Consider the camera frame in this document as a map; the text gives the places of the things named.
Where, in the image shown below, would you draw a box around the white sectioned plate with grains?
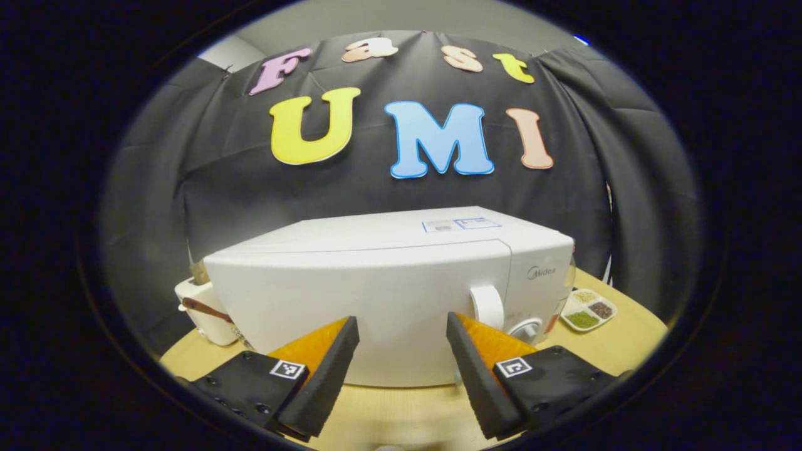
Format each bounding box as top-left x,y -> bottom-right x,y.
560,288 -> 618,333

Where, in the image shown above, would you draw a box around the white toaster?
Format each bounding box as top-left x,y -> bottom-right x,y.
174,276 -> 239,347

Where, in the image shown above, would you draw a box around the black backdrop cloth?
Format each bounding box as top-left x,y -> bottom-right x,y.
100,30 -> 699,361

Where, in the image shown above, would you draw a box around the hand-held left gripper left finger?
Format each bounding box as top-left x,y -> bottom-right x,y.
188,315 -> 361,439

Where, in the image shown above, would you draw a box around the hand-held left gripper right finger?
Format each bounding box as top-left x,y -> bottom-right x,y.
446,311 -> 633,440

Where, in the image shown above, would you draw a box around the brown wooden spoon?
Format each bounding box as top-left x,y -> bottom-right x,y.
182,298 -> 234,324

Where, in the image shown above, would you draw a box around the white microwave oven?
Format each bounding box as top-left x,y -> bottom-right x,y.
204,207 -> 576,388

